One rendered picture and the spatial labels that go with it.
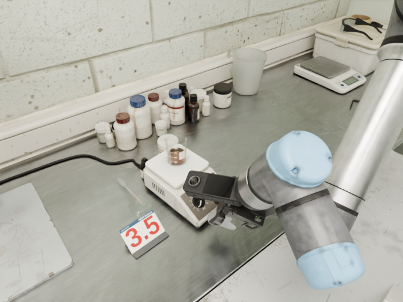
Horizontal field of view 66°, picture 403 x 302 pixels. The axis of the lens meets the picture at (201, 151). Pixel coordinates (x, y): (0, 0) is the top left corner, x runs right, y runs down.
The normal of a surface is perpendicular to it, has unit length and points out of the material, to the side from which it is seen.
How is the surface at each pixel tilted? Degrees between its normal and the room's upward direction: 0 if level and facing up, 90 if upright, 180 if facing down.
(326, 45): 93
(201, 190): 24
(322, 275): 61
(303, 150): 30
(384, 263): 0
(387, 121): 51
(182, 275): 0
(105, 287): 0
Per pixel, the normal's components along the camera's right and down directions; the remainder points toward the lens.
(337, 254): 0.01, -0.27
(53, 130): 0.62, 0.51
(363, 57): -0.77, 0.44
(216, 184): -0.28, -0.54
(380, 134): -0.08, 0.00
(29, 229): 0.02, -0.77
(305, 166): 0.26, -0.39
